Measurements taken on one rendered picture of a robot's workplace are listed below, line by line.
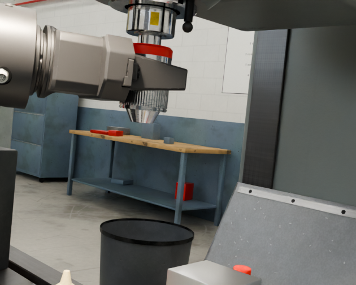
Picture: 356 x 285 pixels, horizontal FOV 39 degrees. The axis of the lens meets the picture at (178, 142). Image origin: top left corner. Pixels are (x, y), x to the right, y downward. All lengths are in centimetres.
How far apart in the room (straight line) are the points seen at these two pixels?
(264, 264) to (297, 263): 5
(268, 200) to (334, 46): 26
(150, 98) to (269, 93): 40
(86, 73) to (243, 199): 48
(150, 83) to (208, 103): 562
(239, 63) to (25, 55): 546
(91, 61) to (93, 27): 768
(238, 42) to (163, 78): 545
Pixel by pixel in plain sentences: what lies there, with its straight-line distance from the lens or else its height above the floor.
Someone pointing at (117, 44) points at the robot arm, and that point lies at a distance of 43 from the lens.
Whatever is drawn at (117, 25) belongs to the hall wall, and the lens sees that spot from 762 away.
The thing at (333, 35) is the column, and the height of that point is 135.
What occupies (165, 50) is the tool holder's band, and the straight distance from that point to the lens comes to 48.
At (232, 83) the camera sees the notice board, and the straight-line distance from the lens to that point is 587.
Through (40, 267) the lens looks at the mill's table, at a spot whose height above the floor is 94.
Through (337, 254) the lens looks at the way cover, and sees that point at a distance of 74.
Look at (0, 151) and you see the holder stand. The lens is 79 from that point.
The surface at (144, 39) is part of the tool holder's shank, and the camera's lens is 48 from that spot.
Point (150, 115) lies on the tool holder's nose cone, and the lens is 48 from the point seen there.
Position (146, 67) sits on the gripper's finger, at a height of 125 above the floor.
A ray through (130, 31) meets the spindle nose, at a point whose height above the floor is 128.
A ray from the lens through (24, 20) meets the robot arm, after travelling 44.
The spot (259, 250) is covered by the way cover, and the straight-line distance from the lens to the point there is 80.
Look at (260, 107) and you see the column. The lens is 85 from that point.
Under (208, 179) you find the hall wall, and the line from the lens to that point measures 602.
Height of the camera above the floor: 120
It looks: 3 degrees down
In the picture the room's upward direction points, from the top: 6 degrees clockwise
